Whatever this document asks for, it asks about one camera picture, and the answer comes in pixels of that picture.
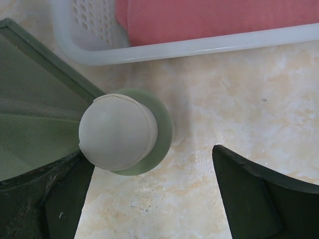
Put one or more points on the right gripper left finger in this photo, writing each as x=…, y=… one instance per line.
x=46, y=202

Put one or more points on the white plastic basket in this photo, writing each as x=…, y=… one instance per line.
x=107, y=32

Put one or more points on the red folded cloth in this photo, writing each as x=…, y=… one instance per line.
x=161, y=21

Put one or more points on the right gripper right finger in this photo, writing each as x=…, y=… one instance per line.
x=261, y=203

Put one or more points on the green bottle with beige cap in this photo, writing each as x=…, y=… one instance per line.
x=128, y=132

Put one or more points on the green canvas bag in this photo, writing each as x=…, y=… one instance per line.
x=42, y=100

